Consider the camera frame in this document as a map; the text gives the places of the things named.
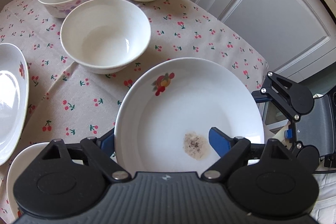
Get white plate with fruit print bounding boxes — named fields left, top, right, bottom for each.
left=114, top=58, right=264, bottom=174

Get white plate bottom left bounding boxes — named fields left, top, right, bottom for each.
left=6, top=142, right=49, bottom=220

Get white plate left edge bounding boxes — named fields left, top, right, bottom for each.
left=0, top=43, right=30, bottom=165

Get white kitchen cabinets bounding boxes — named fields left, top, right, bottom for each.
left=194, top=0, right=335, bottom=81

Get cherry print tablecloth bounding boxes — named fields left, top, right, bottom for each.
left=1, top=0, right=268, bottom=152

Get plain white bowl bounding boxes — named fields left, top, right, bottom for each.
left=60, top=0, right=151, bottom=75

